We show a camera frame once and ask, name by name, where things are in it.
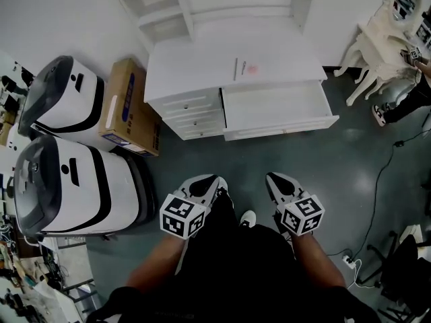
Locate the person's left forearm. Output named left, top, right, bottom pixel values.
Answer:
left=126, top=236, right=188, bottom=294

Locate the person's black clothing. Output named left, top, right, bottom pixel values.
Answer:
left=86, top=188, right=381, bottom=323

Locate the white desk with hutch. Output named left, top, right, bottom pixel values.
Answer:
left=112, top=0, right=340, bottom=142

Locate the brown cardboard box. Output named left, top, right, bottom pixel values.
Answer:
left=98, top=58, right=162, bottom=157

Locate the cream vanity table with mirror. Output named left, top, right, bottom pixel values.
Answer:
left=333, top=0, right=427, bottom=107

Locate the small white drawer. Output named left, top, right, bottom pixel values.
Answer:
left=164, top=109, right=225, bottom=129
left=158, top=91, right=222, bottom=114
left=174, top=124, right=226, bottom=141

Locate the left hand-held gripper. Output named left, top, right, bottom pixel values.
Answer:
left=159, top=174, right=222, bottom=240

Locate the black office chair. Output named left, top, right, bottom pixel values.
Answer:
left=356, top=225, right=431, bottom=323

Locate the person's right forearm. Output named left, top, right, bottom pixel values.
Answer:
left=291, top=232, right=347, bottom=289

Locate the person's right white shoe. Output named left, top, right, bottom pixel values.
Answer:
left=239, top=209, right=257, bottom=228

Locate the white cable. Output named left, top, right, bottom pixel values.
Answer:
left=346, top=259, right=378, bottom=291

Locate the black floor cable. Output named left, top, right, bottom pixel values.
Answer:
left=326, top=129, right=431, bottom=258

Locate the white black robot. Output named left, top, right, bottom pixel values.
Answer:
left=17, top=55, right=106, bottom=144
left=13, top=135, right=158, bottom=238

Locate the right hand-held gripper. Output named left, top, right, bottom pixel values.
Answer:
left=265, top=172, right=326, bottom=237

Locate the large white drawer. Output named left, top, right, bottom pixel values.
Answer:
left=219, top=79, right=340, bottom=142

